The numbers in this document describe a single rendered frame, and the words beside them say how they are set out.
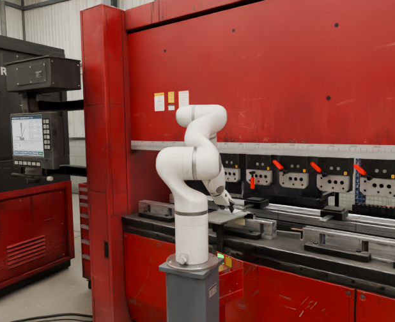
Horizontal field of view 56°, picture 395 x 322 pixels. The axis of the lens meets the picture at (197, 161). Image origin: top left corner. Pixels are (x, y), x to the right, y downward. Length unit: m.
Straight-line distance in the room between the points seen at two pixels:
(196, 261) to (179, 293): 0.13
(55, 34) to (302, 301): 8.31
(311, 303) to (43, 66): 2.04
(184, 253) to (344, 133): 0.96
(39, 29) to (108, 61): 7.19
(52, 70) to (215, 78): 1.02
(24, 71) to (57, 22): 6.68
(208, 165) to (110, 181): 1.41
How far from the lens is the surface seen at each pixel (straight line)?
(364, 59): 1.86
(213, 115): 1.57
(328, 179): 1.89
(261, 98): 2.03
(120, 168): 2.64
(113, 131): 2.59
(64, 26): 9.21
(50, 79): 2.53
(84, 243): 3.58
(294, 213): 2.30
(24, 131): 2.71
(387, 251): 1.91
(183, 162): 1.27
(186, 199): 1.29
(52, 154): 2.48
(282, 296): 2.04
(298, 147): 1.94
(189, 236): 1.32
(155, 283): 2.59
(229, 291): 1.87
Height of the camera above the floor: 1.49
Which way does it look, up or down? 5 degrees down
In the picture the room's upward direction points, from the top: 1 degrees counter-clockwise
